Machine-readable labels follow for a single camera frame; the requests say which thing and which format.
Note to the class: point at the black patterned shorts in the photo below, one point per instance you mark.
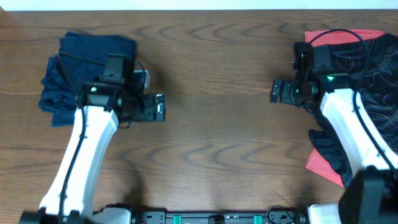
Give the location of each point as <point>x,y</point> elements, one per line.
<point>378,93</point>

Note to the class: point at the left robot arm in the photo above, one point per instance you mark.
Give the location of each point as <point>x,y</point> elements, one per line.
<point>102,107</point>

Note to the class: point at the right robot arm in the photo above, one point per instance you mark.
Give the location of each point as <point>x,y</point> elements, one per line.
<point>371,197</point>

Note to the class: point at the red coral garment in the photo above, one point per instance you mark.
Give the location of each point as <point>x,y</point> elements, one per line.
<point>340,37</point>

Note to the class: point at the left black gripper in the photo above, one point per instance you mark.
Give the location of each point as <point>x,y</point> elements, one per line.
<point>147,113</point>

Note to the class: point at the folded navy shorts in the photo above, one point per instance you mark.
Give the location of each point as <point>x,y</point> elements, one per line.
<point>59,94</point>

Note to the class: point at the navy blue shorts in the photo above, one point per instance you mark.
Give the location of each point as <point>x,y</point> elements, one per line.
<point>81,57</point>

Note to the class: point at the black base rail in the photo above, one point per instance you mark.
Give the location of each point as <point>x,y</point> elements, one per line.
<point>217,217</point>

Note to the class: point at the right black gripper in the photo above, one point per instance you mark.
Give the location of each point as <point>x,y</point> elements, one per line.
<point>285,96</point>

